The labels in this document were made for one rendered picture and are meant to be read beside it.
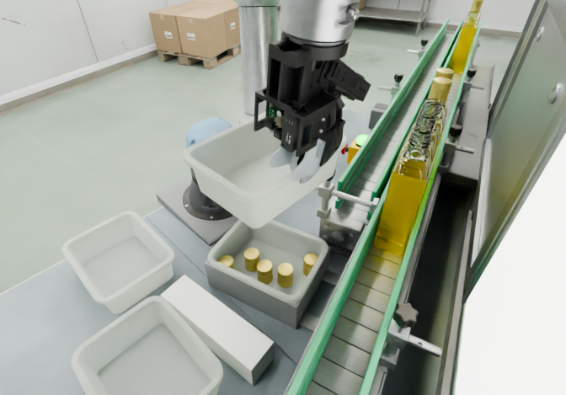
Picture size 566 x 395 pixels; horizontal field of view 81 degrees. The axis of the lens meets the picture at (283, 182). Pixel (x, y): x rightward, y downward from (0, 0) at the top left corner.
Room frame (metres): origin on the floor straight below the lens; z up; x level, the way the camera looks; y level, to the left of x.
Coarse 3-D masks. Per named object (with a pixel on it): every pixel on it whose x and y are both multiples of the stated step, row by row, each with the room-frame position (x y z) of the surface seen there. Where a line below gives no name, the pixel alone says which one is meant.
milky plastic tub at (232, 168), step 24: (216, 144) 0.47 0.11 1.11; (240, 144) 0.50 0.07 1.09; (264, 144) 0.54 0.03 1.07; (216, 168) 0.46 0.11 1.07; (240, 168) 0.48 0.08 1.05; (264, 168) 0.48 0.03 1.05; (288, 168) 0.48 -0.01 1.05; (216, 192) 0.38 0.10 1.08; (240, 192) 0.33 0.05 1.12; (264, 192) 0.33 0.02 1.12; (288, 192) 0.37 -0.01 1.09; (240, 216) 0.35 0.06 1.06; (264, 216) 0.34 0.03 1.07
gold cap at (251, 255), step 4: (248, 248) 0.50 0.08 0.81; (252, 248) 0.50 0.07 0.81; (244, 252) 0.49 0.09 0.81; (248, 252) 0.49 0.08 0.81; (252, 252) 0.49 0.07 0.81; (256, 252) 0.49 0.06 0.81; (244, 256) 0.48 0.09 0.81; (248, 256) 0.48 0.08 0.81; (252, 256) 0.48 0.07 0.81; (256, 256) 0.48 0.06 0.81; (248, 260) 0.48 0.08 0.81; (252, 260) 0.47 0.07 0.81; (256, 260) 0.48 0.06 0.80; (248, 264) 0.48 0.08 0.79; (252, 264) 0.47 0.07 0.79; (256, 264) 0.48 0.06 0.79; (248, 268) 0.48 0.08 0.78; (252, 268) 0.47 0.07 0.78; (256, 268) 0.48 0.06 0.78
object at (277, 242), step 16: (240, 224) 0.56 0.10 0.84; (272, 224) 0.56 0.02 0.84; (224, 240) 0.51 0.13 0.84; (240, 240) 0.55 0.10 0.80; (256, 240) 0.57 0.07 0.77; (272, 240) 0.55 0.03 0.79; (288, 240) 0.53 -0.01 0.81; (304, 240) 0.52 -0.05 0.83; (320, 240) 0.50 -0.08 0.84; (208, 256) 0.46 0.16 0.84; (240, 256) 0.52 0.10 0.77; (272, 256) 0.52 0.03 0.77; (288, 256) 0.52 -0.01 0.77; (320, 256) 0.46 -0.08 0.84; (224, 272) 0.43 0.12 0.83; (240, 272) 0.47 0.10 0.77; (256, 272) 0.47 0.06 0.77; (272, 288) 0.38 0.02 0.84; (288, 288) 0.43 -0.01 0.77; (304, 288) 0.38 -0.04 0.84
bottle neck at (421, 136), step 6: (414, 126) 0.47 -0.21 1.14; (420, 126) 0.47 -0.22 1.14; (426, 126) 0.47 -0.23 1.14; (414, 132) 0.46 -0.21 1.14; (420, 132) 0.45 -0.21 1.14; (426, 132) 0.45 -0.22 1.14; (432, 132) 0.45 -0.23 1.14; (414, 138) 0.46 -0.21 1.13; (420, 138) 0.45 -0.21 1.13; (426, 138) 0.45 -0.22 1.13; (414, 144) 0.46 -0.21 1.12; (420, 144) 0.45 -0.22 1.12; (426, 144) 0.45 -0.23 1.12; (408, 150) 0.46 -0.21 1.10; (414, 150) 0.45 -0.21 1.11; (420, 150) 0.45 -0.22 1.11; (426, 150) 0.45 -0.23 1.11; (408, 156) 0.46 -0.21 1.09; (414, 156) 0.45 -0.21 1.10; (420, 156) 0.45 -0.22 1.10
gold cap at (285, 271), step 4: (280, 264) 0.46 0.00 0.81; (284, 264) 0.46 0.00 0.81; (288, 264) 0.46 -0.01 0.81; (280, 268) 0.45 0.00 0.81; (284, 268) 0.45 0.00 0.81; (288, 268) 0.45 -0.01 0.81; (292, 268) 0.45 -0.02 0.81; (280, 272) 0.44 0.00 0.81; (284, 272) 0.44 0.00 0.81; (288, 272) 0.44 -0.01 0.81; (292, 272) 0.44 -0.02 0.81; (280, 276) 0.43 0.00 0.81; (284, 276) 0.43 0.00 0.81; (288, 276) 0.43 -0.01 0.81; (292, 276) 0.44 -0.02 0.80; (280, 280) 0.43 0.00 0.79; (284, 280) 0.43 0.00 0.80; (288, 280) 0.43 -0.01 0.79; (292, 280) 0.44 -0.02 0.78; (280, 284) 0.43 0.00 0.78; (284, 284) 0.43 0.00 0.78; (288, 284) 0.43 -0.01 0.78
